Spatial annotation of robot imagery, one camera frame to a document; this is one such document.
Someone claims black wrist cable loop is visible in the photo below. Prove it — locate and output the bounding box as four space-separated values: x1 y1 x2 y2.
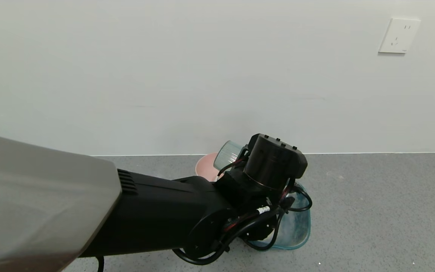
172 210 284 266

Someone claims pink bowl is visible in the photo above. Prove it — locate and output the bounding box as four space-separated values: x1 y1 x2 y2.
195 152 224 182

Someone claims ribbed clear glass cup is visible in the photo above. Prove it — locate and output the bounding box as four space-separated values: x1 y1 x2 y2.
213 141 245 171

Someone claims black camera cable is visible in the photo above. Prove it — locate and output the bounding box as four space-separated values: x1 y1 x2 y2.
246 183 313 252

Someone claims blue transparent mixing bowl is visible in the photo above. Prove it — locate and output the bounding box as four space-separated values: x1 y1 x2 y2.
248 181 312 251

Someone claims white wall socket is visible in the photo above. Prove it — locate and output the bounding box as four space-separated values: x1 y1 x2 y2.
378 18 421 54

